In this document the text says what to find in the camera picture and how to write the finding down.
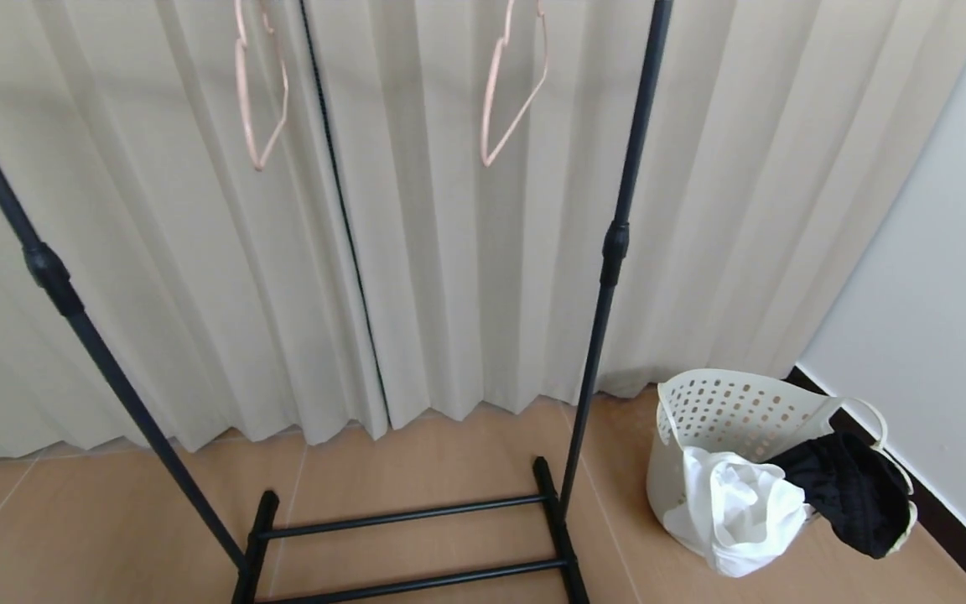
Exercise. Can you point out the pink clothes hanger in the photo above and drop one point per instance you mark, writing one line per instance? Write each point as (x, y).
(257, 164)
(487, 159)

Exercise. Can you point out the white printed t-shirt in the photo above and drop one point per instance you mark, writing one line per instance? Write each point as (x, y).
(734, 512)

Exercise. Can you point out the black clothes rack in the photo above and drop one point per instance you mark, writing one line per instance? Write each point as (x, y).
(615, 252)

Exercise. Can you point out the white laundry basket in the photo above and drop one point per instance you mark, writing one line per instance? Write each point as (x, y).
(726, 411)

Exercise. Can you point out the beige curtain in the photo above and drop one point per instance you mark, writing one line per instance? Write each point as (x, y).
(466, 252)

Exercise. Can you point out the black garment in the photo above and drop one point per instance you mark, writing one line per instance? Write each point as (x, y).
(852, 495)

